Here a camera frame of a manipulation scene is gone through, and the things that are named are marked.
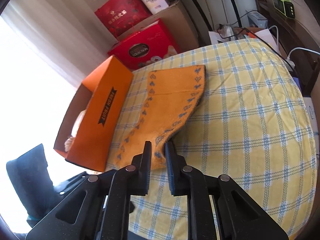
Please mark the red tea gift bag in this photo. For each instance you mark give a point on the red tea gift bag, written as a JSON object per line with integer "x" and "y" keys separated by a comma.
{"x": 118, "y": 16}

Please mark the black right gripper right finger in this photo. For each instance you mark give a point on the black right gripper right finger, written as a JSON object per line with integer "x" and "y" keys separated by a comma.
{"x": 178, "y": 184}

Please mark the red chocolate collection gift box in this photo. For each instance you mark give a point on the red chocolate collection gift box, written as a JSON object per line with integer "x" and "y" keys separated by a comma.
{"x": 147, "y": 46}

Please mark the white sheer curtain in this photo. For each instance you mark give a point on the white sheer curtain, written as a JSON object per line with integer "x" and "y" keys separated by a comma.
{"x": 47, "y": 48}

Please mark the yellow blue checked bedspread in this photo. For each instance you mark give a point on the yellow blue checked bedspread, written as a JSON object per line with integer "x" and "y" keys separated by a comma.
{"x": 251, "y": 124}

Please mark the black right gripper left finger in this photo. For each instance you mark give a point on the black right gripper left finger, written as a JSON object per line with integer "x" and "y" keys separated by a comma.
{"x": 142, "y": 162}

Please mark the orange blue knitted towel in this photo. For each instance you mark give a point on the orange blue knitted towel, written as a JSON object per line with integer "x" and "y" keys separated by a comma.
{"x": 173, "y": 95}

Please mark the orange fresh fruit cardboard box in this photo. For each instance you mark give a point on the orange fresh fruit cardboard box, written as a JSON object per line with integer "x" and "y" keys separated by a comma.
{"x": 86, "y": 132}

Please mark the brown wooden sofa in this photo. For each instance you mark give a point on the brown wooden sofa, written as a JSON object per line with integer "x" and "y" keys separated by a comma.
{"x": 299, "y": 37}

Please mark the brown cardboard box by wall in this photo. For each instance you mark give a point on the brown cardboard box by wall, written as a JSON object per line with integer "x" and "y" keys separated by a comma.
{"x": 178, "y": 22}

